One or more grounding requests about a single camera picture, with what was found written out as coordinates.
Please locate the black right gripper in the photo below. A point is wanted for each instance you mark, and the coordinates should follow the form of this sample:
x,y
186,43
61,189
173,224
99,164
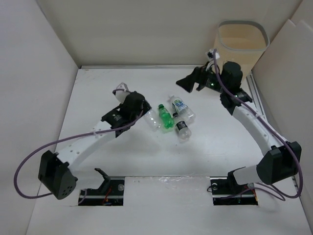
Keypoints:
x,y
198,76

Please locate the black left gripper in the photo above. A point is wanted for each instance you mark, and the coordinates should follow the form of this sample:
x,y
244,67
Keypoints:
x,y
145,107

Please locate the blue label water bottle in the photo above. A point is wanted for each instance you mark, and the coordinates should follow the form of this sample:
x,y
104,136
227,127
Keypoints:
x,y
152,120

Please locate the green plastic soda bottle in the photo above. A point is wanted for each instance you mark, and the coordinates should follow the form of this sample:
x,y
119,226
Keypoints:
x,y
165,116

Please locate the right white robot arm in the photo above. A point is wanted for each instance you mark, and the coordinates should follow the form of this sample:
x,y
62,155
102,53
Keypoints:
x,y
280,155

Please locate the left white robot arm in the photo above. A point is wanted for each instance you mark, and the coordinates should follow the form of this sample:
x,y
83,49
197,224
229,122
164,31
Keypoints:
x,y
56,170

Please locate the cream plastic waste bin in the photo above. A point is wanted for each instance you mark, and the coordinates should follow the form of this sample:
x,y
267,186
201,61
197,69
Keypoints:
x,y
242,42

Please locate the green white label bottle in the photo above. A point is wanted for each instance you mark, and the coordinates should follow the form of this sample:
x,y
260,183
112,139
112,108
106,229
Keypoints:
x,y
182,109

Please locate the black label pepsi bottle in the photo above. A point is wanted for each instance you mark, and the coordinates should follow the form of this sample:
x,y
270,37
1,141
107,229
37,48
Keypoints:
x,y
182,130

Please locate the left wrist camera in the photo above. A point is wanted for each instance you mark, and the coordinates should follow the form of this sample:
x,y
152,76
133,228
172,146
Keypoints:
x,y
121,92

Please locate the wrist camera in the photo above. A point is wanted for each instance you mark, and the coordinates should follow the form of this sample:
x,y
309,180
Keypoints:
x,y
121,92
210,55

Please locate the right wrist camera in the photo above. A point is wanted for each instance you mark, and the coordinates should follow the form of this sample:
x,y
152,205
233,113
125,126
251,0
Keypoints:
x,y
210,55

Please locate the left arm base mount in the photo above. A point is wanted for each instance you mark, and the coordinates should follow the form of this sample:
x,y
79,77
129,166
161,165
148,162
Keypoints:
x,y
109,193

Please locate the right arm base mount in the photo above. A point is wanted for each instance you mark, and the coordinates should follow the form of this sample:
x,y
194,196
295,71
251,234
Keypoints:
x,y
226,192

